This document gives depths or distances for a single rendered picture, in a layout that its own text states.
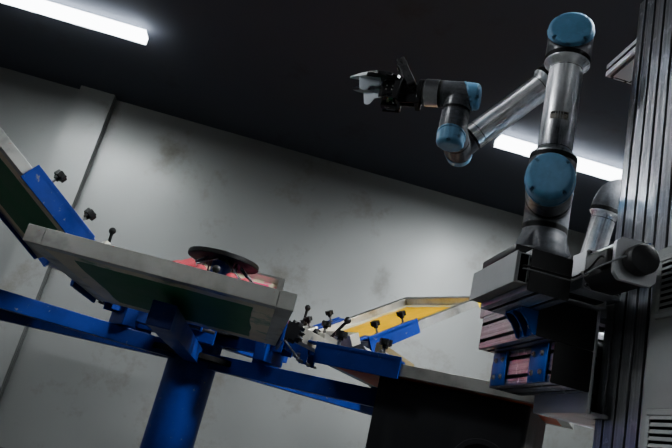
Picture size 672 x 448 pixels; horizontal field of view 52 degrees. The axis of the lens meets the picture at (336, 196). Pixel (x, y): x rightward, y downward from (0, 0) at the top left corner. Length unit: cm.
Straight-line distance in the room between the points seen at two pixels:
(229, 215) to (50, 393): 197
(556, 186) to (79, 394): 472
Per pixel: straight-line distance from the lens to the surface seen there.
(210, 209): 599
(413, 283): 606
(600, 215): 231
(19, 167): 243
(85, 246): 153
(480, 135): 194
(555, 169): 171
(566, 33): 190
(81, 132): 622
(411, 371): 221
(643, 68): 196
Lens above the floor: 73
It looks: 19 degrees up
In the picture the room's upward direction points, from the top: 14 degrees clockwise
